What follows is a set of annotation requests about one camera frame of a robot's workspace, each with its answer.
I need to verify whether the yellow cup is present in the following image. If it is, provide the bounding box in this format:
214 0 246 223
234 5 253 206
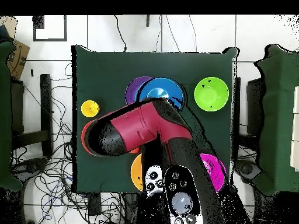
81 100 100 118

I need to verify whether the green bowl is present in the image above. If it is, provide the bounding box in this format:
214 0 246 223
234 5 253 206
193 76 230 113

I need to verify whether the large pink bowl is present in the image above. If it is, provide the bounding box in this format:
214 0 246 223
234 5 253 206
200 153 228 193

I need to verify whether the blue bowl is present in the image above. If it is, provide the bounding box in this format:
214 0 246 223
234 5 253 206
137 77 186 112

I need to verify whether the black table frame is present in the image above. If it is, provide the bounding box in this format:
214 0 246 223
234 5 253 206
10 73 53 157

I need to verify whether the black cable with plug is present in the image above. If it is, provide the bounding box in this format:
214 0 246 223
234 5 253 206
113 15 128 52

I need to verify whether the black chair base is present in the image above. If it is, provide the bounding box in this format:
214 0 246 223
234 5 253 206
13 157 48 180
234 159 262 184

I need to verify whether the green cloth neighbouring table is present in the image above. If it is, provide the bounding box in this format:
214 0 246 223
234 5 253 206
0 40 23 193
253 44 299 196

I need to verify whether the tangle of black cables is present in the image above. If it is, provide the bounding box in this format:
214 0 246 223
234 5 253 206
10 62 124 224

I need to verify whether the dark green tablecloth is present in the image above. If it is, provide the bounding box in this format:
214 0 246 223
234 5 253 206
71 44 239 194

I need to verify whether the cardboard box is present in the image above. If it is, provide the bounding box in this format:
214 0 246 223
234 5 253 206
5 38 30 81

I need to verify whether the large yellow-orange bowl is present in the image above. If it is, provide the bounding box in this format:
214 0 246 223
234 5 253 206
130 153 144 193

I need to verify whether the black square floor frame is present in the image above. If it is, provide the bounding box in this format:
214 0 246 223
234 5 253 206
33 15 68 42

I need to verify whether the purple bowl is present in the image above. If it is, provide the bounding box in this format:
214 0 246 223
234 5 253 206
124 76 154 106

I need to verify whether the black power strip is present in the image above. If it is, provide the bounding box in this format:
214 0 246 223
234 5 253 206
88 192 103 216

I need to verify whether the shallow red-orange bowl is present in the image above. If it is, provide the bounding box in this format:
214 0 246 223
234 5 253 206
81 111 117 158

